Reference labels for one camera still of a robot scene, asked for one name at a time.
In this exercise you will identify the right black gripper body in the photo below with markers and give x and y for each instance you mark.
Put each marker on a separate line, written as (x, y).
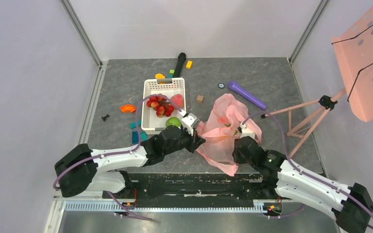
(238, 145)

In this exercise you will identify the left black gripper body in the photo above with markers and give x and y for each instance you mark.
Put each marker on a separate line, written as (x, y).
(186, 141)

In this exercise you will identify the green fake fruit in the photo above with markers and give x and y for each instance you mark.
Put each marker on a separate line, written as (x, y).
(173, 121)

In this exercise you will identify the red fake fruit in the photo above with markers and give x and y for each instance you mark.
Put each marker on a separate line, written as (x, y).
(161, 105)

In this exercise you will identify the pink fake peach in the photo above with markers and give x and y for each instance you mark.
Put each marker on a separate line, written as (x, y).
(178, 100)

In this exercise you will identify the pink plastic bag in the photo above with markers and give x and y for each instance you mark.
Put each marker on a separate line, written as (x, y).
(221, 131)

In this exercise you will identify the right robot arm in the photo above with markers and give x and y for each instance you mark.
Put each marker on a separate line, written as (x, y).
(350, 206)

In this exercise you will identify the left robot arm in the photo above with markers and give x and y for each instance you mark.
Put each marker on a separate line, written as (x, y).
(84, 169)

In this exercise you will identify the white plastic basket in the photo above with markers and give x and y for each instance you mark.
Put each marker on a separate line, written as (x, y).
(151, 124)

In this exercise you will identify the teal small block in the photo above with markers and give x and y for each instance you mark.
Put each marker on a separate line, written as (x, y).
(143, 136)

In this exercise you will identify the blue block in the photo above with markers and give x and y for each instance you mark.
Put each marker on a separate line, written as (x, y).
(135, 137)

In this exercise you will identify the teal long block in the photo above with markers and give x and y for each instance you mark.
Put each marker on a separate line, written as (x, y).
(135, 124)

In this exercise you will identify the brown wooden cube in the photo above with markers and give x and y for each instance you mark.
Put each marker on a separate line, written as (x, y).
(199, 99)

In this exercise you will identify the orange curved piece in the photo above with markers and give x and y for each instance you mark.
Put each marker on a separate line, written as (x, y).
(128, 108)

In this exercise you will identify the orange yellow toy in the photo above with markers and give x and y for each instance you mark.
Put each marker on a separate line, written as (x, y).
(159, 78)

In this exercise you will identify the purple toy bat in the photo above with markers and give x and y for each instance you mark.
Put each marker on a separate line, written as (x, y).
(234, 86)

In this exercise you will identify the small black piece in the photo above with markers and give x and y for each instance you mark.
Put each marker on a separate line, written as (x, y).
(105, 117)

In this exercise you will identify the yellow block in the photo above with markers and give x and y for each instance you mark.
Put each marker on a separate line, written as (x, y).
(189, 65)

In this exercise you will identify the black cylinder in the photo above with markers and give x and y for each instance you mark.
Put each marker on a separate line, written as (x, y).
(179, 66)

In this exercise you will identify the pink music stand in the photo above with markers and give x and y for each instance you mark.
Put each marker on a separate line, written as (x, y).
(354, 53)

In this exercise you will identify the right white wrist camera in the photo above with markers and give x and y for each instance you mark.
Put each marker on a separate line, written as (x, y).
(246, 132)

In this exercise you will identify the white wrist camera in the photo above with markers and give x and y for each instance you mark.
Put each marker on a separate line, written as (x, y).
(246, 132)
(190, 122)

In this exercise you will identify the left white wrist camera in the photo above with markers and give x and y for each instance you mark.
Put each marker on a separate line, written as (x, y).
(190, 122)

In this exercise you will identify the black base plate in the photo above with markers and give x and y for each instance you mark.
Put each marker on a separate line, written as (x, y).
(195, 190)

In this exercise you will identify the white cable duct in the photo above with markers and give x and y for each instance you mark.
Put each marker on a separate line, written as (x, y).
(112, 206)

